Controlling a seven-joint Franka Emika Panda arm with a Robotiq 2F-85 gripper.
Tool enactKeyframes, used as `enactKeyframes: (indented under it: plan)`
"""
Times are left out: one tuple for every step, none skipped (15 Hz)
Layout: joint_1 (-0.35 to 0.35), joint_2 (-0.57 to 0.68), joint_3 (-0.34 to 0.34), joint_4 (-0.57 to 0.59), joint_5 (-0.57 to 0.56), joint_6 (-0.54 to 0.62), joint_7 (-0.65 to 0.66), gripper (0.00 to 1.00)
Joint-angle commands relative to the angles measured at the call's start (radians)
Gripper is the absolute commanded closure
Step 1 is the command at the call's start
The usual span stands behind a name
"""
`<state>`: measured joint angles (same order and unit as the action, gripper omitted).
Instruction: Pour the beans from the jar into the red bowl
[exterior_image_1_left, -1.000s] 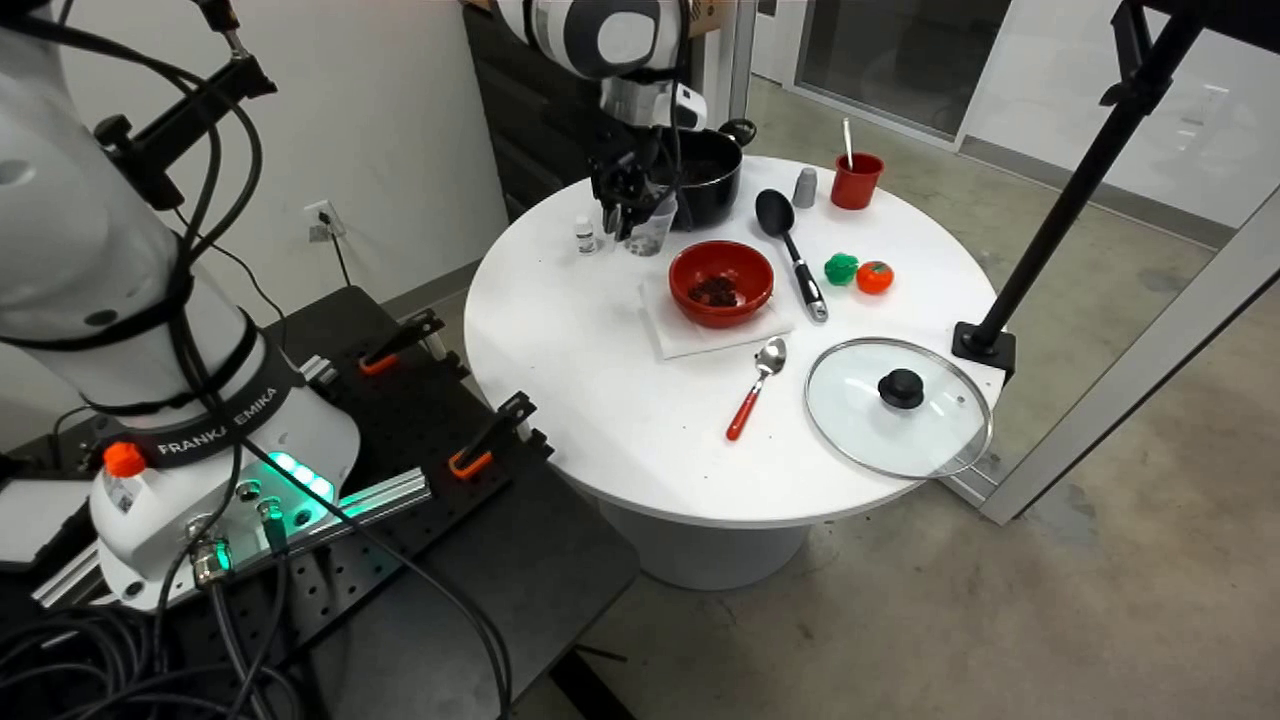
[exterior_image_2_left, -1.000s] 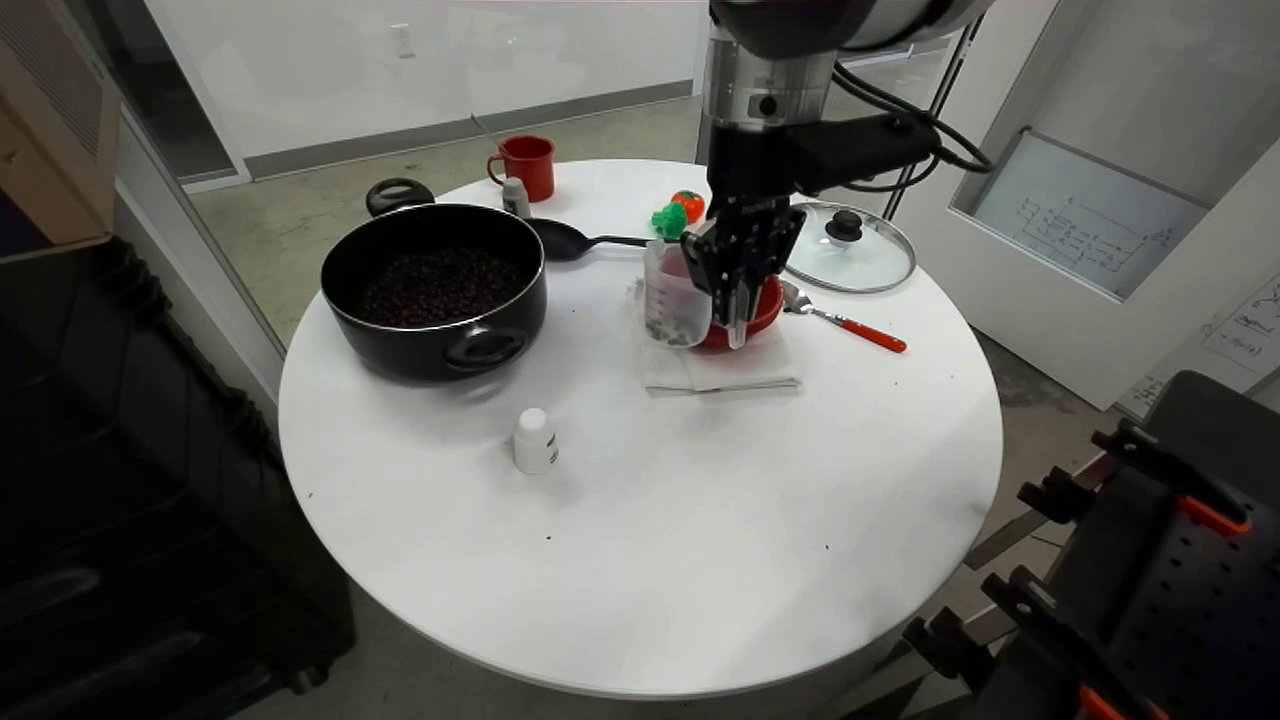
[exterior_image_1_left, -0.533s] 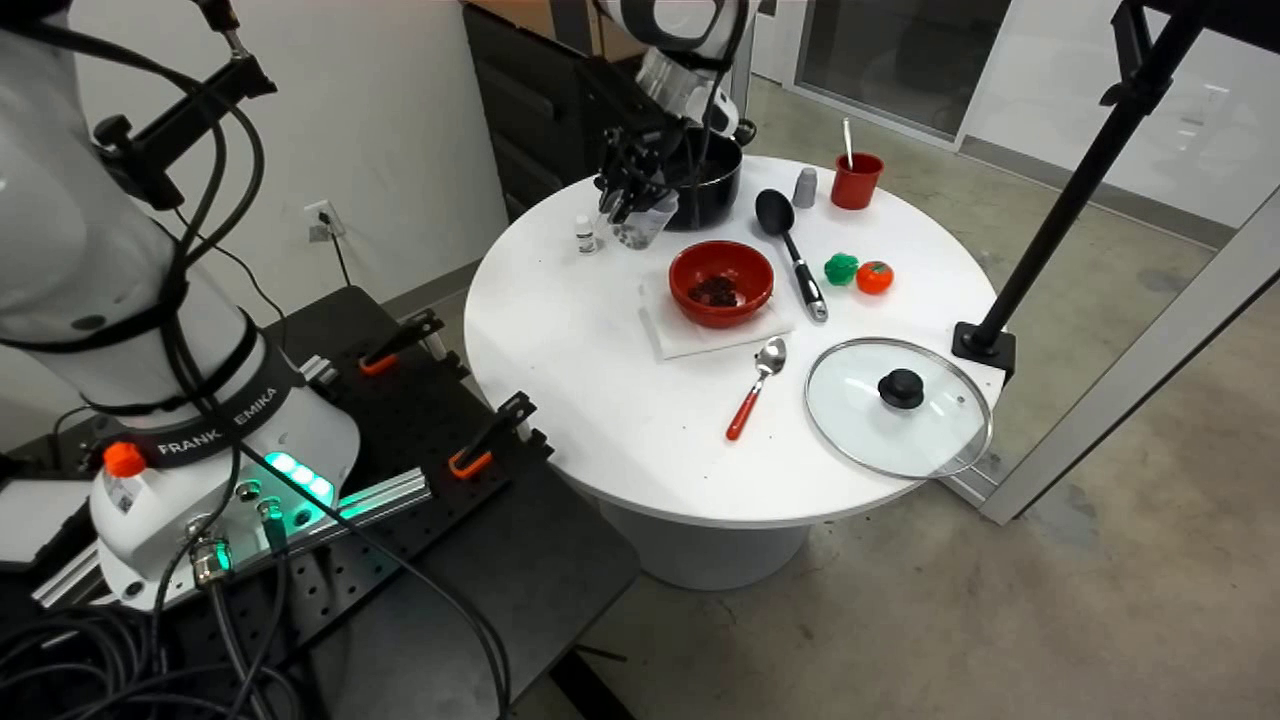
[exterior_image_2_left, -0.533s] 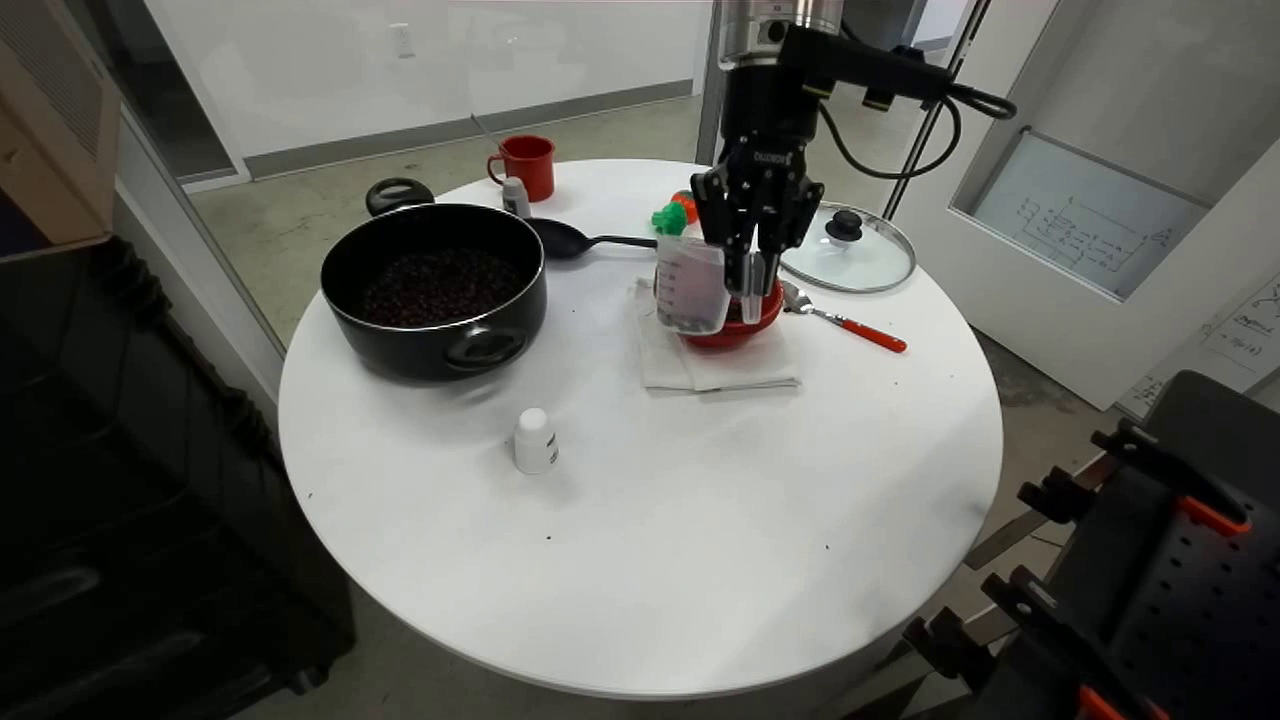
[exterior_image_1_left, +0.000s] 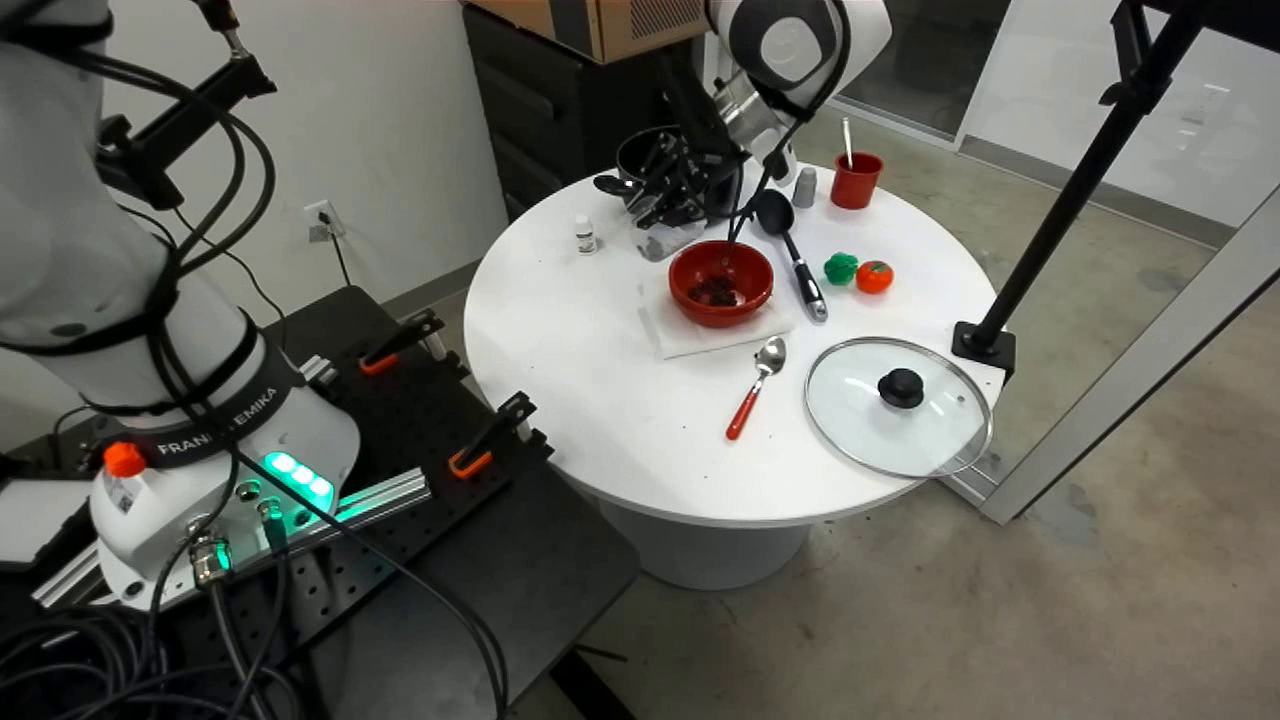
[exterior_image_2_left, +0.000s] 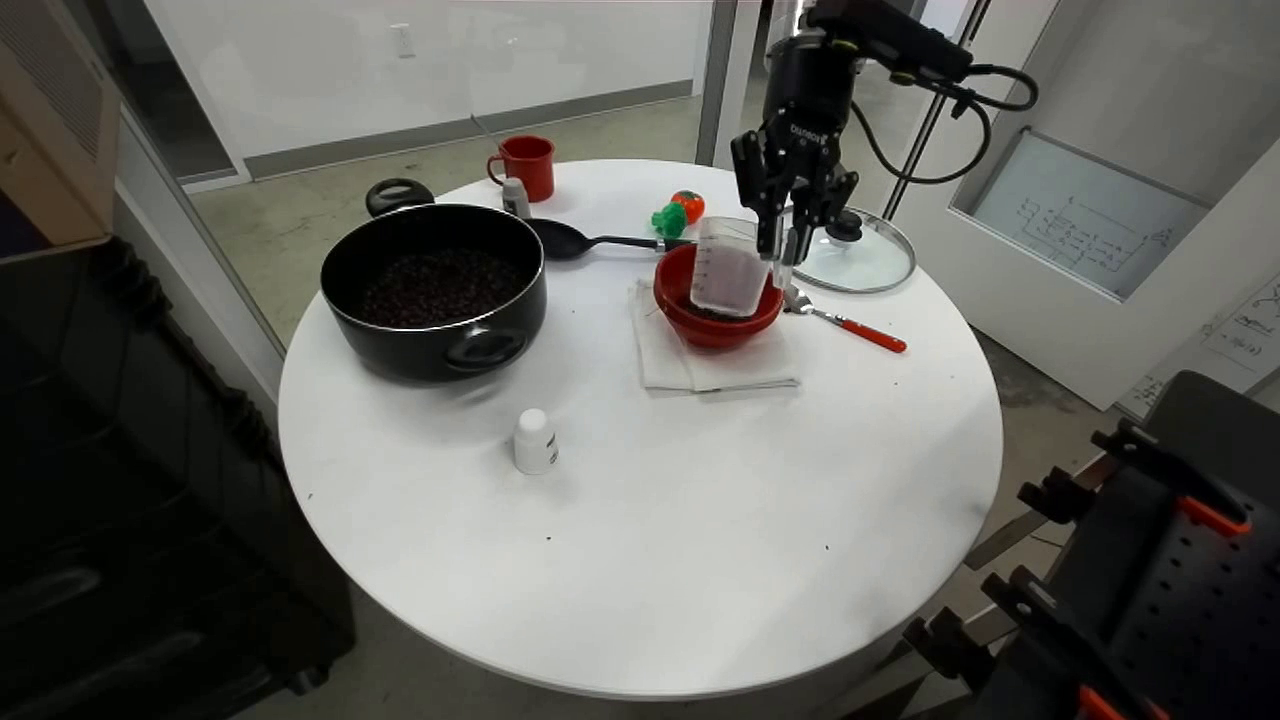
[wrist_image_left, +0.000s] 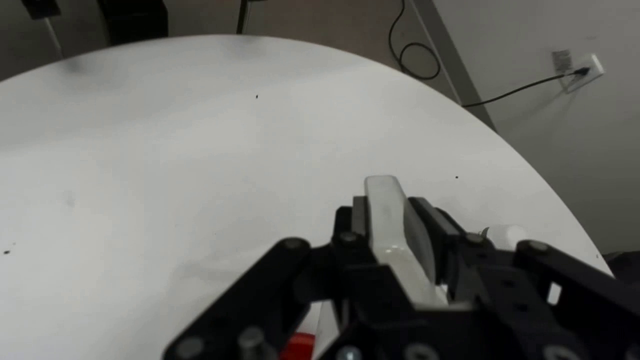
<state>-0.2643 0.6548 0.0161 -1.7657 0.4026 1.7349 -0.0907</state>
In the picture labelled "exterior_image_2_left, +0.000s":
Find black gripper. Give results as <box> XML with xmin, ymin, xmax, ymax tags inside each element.
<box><xmin>730</xmin><ymin>37</ymin><xmax>865</xmax><ymax>266</ymax></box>

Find clear plastic jar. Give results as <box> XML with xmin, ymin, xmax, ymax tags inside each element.
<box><xmin>684</xmin><ymin>211</ymin><xmax>778</xmax><ymax>318</ymax></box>

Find red bowl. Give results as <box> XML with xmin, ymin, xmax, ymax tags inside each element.
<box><xmin>654</xmin><ymin>241</ymin><xmax>790</xmax><ymax>356</ymax></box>

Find dark beans pile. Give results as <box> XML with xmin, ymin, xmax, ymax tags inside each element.
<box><xmin>350</xmin><ymin>245</ymin><xmax>532</xmax><ymax>331</ymax></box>

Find glass pot lid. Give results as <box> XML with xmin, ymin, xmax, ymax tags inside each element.
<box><xmin>785</xmin><ymin>204</ymin><xmax>921</xmax><ymax>299</ymax></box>

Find black tripod stand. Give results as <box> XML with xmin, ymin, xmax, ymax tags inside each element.
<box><xmin>880</xmin><ymin>0</ymin><xmax>999</xmax><ymax>222</ymax></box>

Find white square mat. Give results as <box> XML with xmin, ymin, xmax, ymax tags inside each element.
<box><xmin>630</xmin><ymin>277</ymin><xmax>806</xmax><ymax>401</ymax></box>

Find black ladle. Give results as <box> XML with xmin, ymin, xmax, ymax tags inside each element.
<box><xmin>526</xmin><ymin>214</ymin><xmax>674</xmax><ymax>265</ymax></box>

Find red cup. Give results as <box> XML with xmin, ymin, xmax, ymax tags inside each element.
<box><xmin>486</xmin><ymin>131</ymin><xmax>559</xmax><ymax>209</ymax></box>

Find grey window panel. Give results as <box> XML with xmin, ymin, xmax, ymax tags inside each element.
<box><xmin>969</xmin><ymin>122</ymin><xmax>1214</xmax><ymax>303</ymax></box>

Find small white bottle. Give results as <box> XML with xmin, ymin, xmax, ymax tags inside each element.
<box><xmin>510</xmin><ymin>403</ymin><xmax>564</xmax><ymax>478</ymax></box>

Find black cooking pot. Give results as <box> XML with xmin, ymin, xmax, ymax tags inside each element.
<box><xmin>316</xmin><ymin>175</ymin><xmax>552</xmax><ymax>387</ymax></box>

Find black clamp orange grip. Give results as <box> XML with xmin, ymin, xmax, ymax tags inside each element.
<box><xmin>1015</xmin><ymin>418</ymin><xmax>1256</xmax><ymax>545</ymax></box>
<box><xmin>906</xmin><ymin>563</ymin><xmax>1163</xmax><ymax>720</ymax></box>

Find white paper sheet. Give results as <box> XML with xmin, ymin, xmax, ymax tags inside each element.
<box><xmin>1115</xmin><ymin>272</ymin><xmax>1280</xmax><ymax>429</ymax></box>

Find black robot platform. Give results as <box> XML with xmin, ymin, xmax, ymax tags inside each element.
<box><xmin>906</xmin><ymin>367</ymin><xmax>1280</xmax><ymax>720</ymax></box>

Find grey metal frame post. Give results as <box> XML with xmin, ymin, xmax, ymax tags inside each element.
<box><xmin>693</xmin><ymin>0</ymin><xmax>766</xmax><ymax>171</ymax></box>

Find metal spoon red handle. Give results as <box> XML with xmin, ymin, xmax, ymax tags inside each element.
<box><xmin>778</xmin><ymin>277</ymin><xmax>911</xmax><ymax>356</ymax></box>

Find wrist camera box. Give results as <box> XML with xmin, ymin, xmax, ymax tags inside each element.
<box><xmin>800</xmin><ymin>0</ymin><xmax>976</xmax><ymax>89</ymax></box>

